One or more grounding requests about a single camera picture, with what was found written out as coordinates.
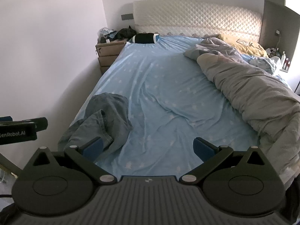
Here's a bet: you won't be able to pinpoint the yellow pillow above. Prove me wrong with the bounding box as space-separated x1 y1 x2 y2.
216 34 269 58

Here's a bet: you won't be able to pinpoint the clear plastic bag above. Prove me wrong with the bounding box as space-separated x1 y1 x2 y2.
97 27 118 44

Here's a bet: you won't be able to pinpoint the white quilted headboard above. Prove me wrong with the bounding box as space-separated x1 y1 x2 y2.
132 0 263 39

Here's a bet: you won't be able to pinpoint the white nightstand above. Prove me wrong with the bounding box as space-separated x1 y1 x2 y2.
278 68 300 93

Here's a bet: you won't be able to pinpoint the grey-blue pants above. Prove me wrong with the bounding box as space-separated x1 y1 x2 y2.
57 93 134 163

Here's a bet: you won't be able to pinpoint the grey duvet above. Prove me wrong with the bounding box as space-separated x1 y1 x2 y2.
183 37 300 184

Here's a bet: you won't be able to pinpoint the black and white cushion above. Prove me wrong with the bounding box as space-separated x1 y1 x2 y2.
128 33 161 45

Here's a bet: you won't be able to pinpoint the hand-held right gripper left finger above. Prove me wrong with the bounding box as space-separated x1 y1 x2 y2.
23 136 117 185

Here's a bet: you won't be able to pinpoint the light blue pillow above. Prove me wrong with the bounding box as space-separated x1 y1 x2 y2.
241 54 282 76

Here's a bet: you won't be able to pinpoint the small bottles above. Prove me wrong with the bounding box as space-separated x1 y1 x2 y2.
269 48 291 71

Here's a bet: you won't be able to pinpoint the dark clothes pile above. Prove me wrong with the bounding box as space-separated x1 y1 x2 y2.
117 25 138 41

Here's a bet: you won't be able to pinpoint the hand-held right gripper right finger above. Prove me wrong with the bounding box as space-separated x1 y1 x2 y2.
179 136 276 185

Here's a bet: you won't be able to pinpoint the wooden nightstand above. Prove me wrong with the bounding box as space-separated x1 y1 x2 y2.
95 38 128 75

